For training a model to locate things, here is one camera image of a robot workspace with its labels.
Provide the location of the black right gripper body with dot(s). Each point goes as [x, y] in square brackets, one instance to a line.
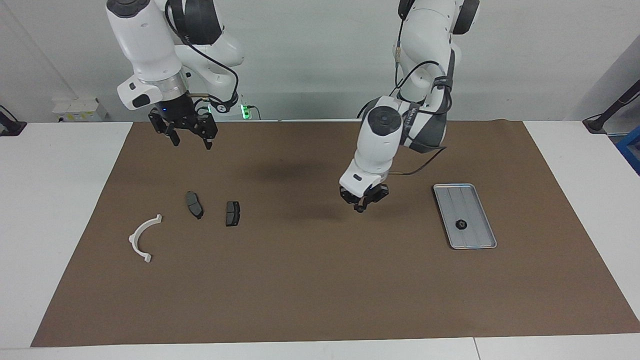
[179, 112]

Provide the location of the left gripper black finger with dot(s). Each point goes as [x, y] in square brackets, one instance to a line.
[347, 196]
[378, 194]

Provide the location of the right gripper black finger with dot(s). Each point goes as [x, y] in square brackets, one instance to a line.
[161, 124]
[206, 125]

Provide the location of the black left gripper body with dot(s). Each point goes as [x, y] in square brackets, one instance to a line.
[362, 194]

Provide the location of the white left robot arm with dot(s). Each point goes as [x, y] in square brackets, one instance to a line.
[380, 145]

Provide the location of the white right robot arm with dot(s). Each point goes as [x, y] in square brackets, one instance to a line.
[145, 45]

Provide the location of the silver metal tray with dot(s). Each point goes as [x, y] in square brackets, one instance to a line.
[465, 200]

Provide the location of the curved dark brake pad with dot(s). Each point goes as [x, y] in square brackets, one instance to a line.
[194, 205]

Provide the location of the white power strip box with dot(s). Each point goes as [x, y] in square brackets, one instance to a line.
[80, 110]

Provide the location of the brown table mat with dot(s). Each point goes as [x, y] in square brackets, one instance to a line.
[320, 280]

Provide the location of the rectangular dark brake pad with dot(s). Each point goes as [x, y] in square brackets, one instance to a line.
[232, 214]

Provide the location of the black clamp stand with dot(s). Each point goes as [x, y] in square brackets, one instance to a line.
[10, 127]

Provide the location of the black angled stand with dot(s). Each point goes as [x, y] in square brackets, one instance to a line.
[597, 122]

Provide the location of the blue crate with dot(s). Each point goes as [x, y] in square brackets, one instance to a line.
[631, 150]

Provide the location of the white semicircular bracket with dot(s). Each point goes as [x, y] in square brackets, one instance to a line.
[134, 241]

